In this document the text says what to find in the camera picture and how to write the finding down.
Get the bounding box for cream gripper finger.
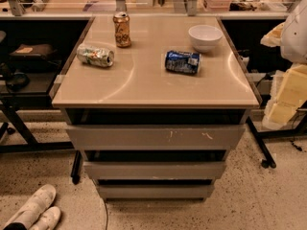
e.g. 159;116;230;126
260;22;284;47
262;64;307;130

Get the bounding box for grey top drawer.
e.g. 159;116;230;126
67;125;245;150

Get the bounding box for grey drawer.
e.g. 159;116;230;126
67;125;245;150
97;185;214;199
83;162;225;180

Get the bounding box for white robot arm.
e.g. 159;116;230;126
260;0;307;130

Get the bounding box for grey drawer cabinet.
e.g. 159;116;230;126
53;14;259;188

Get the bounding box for grey middle drawer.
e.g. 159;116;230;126
83;162;225;180

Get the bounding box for grey bottom drawer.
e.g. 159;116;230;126
97;185;214;199

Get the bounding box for white bowl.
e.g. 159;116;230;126
188;25;224;53

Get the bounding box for crushed blue soda can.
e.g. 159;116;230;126
164;50;201;75

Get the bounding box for upright gold soda can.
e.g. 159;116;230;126
113;11;131;48

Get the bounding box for dark bag on shelf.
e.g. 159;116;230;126
10;44;58;60

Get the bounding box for black headphones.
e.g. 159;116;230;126
0;63;30;91

